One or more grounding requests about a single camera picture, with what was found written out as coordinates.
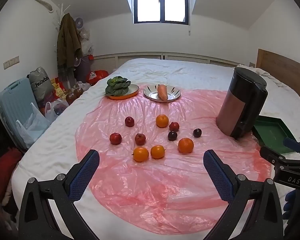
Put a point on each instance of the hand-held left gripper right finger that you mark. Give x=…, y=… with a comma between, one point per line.
x=218, y=177

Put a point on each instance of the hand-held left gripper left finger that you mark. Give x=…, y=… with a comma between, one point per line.
x=85, y=175

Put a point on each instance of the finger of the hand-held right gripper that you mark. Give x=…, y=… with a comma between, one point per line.
x=290, y=143
x=274, y=155

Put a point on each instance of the green tray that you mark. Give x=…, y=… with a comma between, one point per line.
x=272, y=132

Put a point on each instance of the orange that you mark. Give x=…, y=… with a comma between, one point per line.
x=157, y=151
x=185, y=145
x=162, y=120
x=140, y=154

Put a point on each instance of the small red apple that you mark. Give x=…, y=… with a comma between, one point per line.
x=140, y=139
x=129, y=121
x=115, y=138
x=174, y=126

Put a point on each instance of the dark purple plum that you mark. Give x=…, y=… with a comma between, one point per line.
x=197, y=132
x=172, y=135

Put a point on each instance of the person's right hand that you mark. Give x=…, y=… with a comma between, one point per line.
x=289, y=205

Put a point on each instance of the black and copper kettle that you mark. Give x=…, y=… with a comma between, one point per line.
x=239, y=105

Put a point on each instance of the pink plastic sheet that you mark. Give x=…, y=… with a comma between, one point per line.
x=152, y=185

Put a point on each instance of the white plastic bag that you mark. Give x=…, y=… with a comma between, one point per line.
x=51, y=112
x=32, y=127

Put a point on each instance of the crumpled white quilt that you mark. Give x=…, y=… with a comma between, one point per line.
x=267, y=76

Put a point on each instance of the wooden headboard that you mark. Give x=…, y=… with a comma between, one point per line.
x=284, y=67

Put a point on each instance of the brown bottle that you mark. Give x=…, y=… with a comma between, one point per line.
x=70, y=98
x=78, y=92

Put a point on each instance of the red cloth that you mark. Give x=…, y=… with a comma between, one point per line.
x=5, y=170

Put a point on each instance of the yellow and red boxes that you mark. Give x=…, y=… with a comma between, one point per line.
x=58, y=90

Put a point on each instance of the black bag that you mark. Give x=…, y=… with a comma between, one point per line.
x=0, y=135

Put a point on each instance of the bok choy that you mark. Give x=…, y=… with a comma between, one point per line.
x=117, y=86

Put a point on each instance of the orange plate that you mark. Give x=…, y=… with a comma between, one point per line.
x=133, y=91

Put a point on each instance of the dark fringed scarf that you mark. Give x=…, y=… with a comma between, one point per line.
x=65, y=77

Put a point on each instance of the red bag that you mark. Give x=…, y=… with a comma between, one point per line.
x=100, y=75

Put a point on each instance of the carrot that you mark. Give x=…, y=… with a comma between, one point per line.
x=162, y=92

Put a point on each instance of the white striped plate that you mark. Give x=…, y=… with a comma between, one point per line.
x=151, y=93

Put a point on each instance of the light blue suitcase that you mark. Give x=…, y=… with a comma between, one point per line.
x=12, y=97

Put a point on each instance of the small white fan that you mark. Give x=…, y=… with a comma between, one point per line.
x=77, y=62

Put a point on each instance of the clear plastic bags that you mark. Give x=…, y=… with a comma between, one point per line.
x=86, y=42

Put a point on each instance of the brown coat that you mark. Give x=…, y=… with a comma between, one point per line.
x=67, y=42

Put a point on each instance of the small purple fan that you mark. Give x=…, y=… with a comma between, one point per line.
x=79, y=22

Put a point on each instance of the white coat rack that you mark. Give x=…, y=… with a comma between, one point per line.
x=62, y=10

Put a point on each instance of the dark framed window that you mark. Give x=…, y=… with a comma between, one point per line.
x=150, y=2

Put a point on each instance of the white slatted wall panel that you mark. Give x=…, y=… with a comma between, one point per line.
x=140, y=56

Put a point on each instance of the wall switches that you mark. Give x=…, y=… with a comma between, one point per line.
x=11, y=62

